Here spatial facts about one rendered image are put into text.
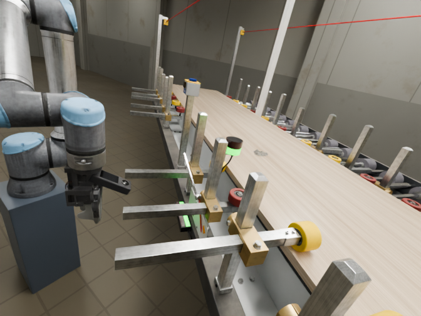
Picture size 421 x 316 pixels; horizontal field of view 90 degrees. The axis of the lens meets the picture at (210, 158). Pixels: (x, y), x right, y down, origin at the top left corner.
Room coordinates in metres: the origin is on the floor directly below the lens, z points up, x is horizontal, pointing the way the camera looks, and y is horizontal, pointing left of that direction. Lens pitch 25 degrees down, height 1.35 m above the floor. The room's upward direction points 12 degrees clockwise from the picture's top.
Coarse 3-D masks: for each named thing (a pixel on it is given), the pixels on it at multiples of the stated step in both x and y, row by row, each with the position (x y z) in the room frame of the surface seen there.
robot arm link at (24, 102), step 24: (0, 0) 0.78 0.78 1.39; (24, 0) 0.85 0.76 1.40; (0, 24) 0.68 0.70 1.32; (24, 24) 0.77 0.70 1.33; (0, 48) 0.59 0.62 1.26; (24, 48) 0.65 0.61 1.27; (0, 72) 0.52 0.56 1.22; (24, 72) 0.57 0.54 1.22; (0, 96) 0.45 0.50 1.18; (24, 96) 0.48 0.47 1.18; (0, 120) 0.44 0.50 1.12; (24, 120) 0.46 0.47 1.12; (48, 120) 0.50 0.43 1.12
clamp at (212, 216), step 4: (200, 192) 0.70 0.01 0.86; (204, 196) 0.66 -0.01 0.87; (200, 200) 0.68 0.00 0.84; (204, 200) 0.64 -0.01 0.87; (208, 200) 0.64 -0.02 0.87; (212, 200) 0.65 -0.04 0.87; (216, 200) 0.65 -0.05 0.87; (208, 204) 0.62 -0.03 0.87; (212, 204) 0.62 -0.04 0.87; (216, 204) 0.63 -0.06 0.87; (208, 208) 0.60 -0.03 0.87; (220, 208) 0.61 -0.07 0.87; (208, 212) 0.59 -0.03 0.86; (212, 212) 0.58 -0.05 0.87; (216, 212) 0.59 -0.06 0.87; (220, 212) 0.59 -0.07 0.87; (208, 216) 0.58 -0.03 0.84; (212, 216) 0.58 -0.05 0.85; (216, 216) 0.59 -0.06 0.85; (220, 216) 0.60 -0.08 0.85; (208, 220) 0.58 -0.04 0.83; (212, 220) 0.59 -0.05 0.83; (216, 220) 0.59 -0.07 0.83; (220, 220) 0.60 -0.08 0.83
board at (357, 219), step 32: (224, 96) 3.04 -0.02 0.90; (224, 128) 1.51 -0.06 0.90; (256, 128) 1.69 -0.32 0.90; (256, 160) 1.04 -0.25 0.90; (288, 160) 1.14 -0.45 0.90; (320, 160) 1.25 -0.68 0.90; (288, 192) 0.77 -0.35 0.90; (320, 192) 0.83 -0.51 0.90; (352, 192) 0.89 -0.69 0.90; (384, 192) 0.96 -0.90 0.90; (288, 224) 0.56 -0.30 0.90; (320, 224) 0.60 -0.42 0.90; (352, 224) 0.64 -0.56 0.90; (384, 224) 0.68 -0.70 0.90; (416, 224) 0.72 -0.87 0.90; (288, 256) 0.45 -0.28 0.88; (320, 256) 0.45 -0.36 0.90; (352, 256) 0.48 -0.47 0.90; (384, 256) 0.50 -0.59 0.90; (416, 256) 0.53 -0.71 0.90; (384, 288) 0.39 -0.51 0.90; (416, 288) 0.41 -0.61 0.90
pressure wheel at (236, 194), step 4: (236, 188) 0.71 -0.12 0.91; (232, 192) 0.67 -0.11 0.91; (236, 192) 0.68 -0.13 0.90; (240, 192) 0.67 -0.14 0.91; (228, 196) 0.68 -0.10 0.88; (232, 196) 0.65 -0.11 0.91; (236, 196) 0.65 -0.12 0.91; (240, 196) 0.66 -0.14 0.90; (228, 200) 0.66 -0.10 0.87; (232, 200) 0.64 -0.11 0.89; (236, 200) 0.64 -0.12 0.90; (240, 200) 0.64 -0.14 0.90; (232, 204) 0.64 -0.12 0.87; (236, 204) 0.64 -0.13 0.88
